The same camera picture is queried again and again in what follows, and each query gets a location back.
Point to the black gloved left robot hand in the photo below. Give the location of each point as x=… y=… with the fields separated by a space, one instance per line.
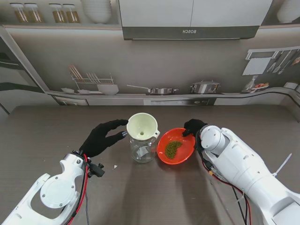
x=99 y=140

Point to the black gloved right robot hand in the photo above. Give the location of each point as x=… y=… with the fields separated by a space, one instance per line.
x=194 y=126

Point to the orange plastic bowl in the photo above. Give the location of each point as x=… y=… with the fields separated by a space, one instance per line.
x=185 y=147

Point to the green mung beans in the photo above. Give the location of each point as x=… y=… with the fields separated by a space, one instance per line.
x=172 y=148

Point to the cream plastic funnel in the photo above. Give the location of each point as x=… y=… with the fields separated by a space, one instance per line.
x=140 y=124

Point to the clear glass jar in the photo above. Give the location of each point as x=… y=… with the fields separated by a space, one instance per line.
x=143 y=152

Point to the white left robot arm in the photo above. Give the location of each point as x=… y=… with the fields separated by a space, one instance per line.
x=56 y=189

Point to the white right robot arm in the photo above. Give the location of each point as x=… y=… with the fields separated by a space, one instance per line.
x=234 y=154

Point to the white Bosch dishwasher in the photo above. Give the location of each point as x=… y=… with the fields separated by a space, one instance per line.
x=150 y=70

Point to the white zip tie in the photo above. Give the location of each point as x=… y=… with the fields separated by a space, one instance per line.
x=282 y=166

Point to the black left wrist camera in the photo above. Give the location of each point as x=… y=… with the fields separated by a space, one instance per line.
x=97 y=170

